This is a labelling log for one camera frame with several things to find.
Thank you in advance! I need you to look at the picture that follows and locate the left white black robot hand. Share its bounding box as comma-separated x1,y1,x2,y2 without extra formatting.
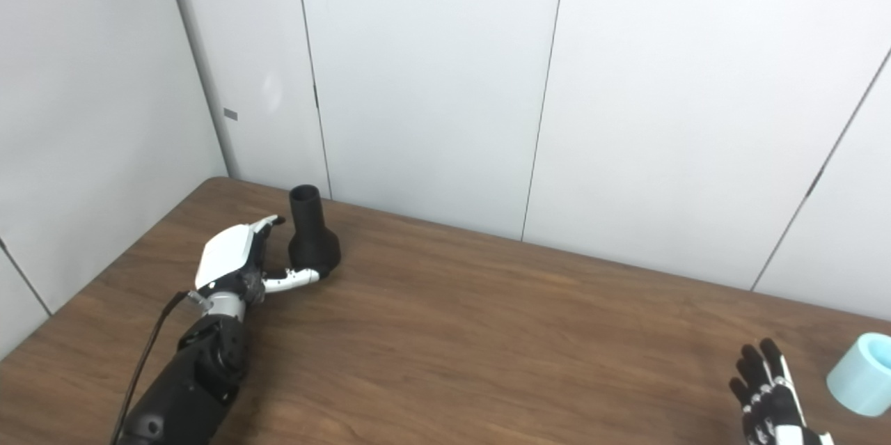
194,215,322,305

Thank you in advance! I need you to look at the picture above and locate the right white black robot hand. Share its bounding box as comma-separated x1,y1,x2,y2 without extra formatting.
729,338,835,445

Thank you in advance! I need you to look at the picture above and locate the black flared nozzle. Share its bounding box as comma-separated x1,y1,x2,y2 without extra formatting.
288,185,342,279

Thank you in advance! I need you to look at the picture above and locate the light-blue hose piece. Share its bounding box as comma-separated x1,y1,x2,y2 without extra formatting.
826,332,891,418

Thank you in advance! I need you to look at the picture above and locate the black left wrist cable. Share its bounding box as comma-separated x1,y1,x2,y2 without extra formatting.
109,290,213,445

